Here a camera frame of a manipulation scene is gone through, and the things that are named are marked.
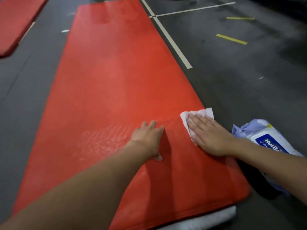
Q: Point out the person's right hand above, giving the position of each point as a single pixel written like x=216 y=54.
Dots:
x=213 y=138

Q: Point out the person's left hand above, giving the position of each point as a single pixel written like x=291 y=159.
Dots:
x=148 y=138

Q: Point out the red mat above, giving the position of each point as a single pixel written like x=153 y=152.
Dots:
x=16 y=19
x=108 y=69

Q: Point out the yellow tape strip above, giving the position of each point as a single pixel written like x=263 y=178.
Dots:
x=240 y=18
x=231 y=39

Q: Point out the person's right forearm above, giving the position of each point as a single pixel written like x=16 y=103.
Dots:
x=275 y=162

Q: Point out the white fluffy padding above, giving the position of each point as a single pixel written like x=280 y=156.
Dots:
x=203 y=220

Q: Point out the person's left forearm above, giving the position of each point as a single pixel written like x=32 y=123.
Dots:
x=72 y=194

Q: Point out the pale blue wipes pack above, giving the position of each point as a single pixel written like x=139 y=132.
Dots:
x=261 y=134

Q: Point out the white wet wipe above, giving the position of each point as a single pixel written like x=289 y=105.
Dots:
x=206 y=112

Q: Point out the black gym machine frame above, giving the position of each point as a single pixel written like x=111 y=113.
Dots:
x=283 y=7

